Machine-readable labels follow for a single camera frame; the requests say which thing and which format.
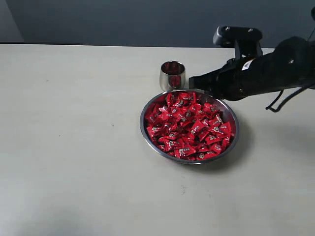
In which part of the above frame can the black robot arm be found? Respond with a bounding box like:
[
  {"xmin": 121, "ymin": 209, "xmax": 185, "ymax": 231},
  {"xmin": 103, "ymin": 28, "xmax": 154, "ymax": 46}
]
[{"xmin": 189, "ymin": 26, "xmax": 315, "ymax": 101}]

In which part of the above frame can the steel bowl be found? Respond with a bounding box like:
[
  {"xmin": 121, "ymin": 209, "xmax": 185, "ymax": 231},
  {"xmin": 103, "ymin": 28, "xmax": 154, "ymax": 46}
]
[{"xmin": 140, "ymin": 89, "xmax": 240, "ymax": 165}]

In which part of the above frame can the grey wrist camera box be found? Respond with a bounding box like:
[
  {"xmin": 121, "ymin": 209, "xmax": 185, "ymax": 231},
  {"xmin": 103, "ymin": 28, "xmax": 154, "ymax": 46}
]
[{"xmin": 213, "ymin": 26, "xmax": 263, "ymax": 59}]

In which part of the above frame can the red wrapped candy right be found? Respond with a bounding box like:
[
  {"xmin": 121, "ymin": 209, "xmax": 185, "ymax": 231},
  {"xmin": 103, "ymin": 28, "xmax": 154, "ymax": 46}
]
[{"xmin": 213, "ymin": 122, "xmax": 232, "ymax": 138}]

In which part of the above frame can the red wrapped candy front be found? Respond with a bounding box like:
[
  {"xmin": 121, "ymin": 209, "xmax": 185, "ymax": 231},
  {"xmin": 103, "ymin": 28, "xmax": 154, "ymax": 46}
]
[{"xmin": 174, "ymin": 144, "xmax": 196, "ymax": 159}]

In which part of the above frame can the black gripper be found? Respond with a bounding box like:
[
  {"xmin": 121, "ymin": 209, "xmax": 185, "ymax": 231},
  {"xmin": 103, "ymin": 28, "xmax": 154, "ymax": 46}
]
[{"xmin": 189, "ymin": 53, "xmax": 278, "ymax": 101}]

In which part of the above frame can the red wrapped candy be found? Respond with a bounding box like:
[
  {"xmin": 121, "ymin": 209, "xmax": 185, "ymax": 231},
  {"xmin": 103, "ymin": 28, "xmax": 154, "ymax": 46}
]
[
  {"xmin": 178, "ymin": 92, "xmax": 196, "ymax": 104},
  {"xmin": 213, "ymin": 122, "xmax": 232, "ymax": 138},
  {"xmin": 146, "ymin": 126, "xmax": 162, "ymax": 138},
  {"xmin": 174, "ymin": 144, "xmax": 196, "ymax": 159}
]

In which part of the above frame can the red wrapped candy top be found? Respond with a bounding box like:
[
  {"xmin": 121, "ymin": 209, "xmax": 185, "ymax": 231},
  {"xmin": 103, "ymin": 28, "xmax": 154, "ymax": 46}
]
[{"xmin": 178, "ymin": 92, "xmax": 196, "ymax": 104}]

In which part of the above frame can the red wrapped candy left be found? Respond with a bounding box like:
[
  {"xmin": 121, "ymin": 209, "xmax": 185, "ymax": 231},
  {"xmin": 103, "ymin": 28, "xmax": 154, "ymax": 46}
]
[{"xmin": 146, "ymin": 126, "xmax": 162, "ymax": 138}]

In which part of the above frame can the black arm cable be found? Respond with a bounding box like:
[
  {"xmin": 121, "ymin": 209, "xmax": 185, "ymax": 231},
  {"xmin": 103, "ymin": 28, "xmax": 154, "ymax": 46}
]
[{"xmin": 265, "ymin": 81, "xmax": 315, "ymax": 113}]

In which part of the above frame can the stainless steel cup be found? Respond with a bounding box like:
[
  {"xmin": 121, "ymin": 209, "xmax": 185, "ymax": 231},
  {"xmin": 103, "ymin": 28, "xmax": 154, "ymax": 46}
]
[{"xmin": 159, "ymin": 61, "xmax": 186, "ymax": 91}]

